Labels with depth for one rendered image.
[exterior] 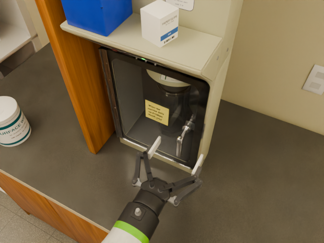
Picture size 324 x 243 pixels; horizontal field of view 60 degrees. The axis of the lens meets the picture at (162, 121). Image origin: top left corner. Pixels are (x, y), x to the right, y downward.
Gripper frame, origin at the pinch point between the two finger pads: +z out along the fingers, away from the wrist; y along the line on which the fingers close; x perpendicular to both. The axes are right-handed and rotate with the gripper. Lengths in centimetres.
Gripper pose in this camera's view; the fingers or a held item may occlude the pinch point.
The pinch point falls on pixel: (179, 150)
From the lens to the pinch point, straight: 82.6
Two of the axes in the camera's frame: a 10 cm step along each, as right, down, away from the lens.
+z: 4.6, -6.9, 5.6
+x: 0.0, 6.3, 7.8
